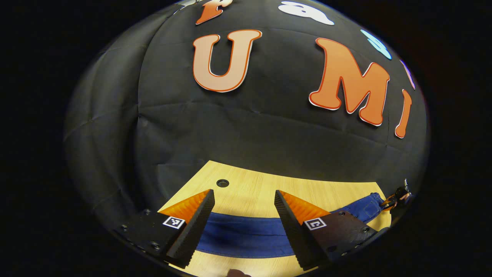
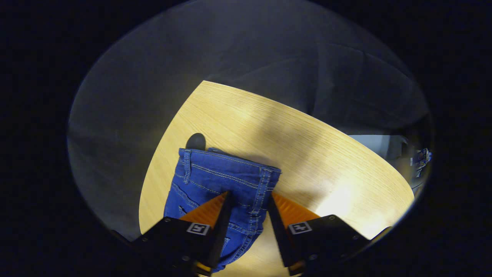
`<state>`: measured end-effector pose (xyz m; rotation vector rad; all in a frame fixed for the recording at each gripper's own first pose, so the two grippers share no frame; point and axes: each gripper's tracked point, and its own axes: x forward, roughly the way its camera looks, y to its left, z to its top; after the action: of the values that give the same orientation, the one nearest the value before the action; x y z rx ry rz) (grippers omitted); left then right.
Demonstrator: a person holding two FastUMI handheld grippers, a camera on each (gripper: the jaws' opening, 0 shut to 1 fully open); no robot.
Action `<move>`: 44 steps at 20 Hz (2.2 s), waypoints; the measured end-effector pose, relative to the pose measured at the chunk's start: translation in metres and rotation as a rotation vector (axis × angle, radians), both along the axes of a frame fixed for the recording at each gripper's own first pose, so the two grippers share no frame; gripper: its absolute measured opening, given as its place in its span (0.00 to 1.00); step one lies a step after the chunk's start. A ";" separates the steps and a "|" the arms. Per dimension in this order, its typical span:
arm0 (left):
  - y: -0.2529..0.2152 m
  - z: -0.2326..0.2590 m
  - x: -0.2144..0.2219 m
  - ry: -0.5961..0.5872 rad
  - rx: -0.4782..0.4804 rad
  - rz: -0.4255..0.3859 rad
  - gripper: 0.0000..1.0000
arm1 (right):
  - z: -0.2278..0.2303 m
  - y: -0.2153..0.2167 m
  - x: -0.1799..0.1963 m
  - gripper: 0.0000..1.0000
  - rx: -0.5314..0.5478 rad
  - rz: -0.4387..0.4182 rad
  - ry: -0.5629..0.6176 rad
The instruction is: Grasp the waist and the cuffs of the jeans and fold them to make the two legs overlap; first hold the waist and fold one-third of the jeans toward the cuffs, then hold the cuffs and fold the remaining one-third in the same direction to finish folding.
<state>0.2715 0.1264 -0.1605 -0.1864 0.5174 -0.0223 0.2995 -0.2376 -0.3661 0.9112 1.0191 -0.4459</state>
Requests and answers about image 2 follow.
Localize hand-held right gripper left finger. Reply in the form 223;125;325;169
132;191;233;277

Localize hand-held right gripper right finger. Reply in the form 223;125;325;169
267;192;371;277

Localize blue denim jeans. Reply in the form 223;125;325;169
163;147;282;273

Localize blue white patterned item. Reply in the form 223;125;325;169
411;148;432;178

